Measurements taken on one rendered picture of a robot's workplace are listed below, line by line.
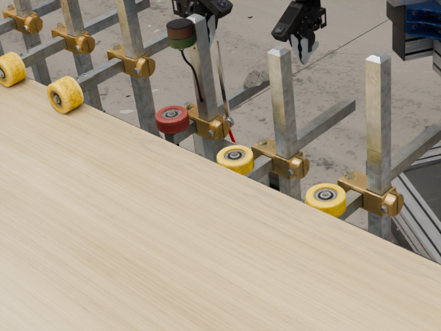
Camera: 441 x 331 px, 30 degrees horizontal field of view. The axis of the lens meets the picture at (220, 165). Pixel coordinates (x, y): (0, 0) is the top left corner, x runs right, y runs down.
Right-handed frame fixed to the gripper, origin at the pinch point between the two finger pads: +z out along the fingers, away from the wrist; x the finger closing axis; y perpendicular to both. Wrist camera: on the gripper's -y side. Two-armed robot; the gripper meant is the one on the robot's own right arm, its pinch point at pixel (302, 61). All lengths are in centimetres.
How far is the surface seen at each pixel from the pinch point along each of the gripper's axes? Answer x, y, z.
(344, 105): -26.3, -15.0, -1.8
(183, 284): -46, -88, -8
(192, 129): -2.0, -44.2, -1.6
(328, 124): -26.9, -22.3, -0.3
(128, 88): 161, 52, 83
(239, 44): 146, 117, 84
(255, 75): -0.8, -19.4, -4.7
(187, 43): -7, -46, -27
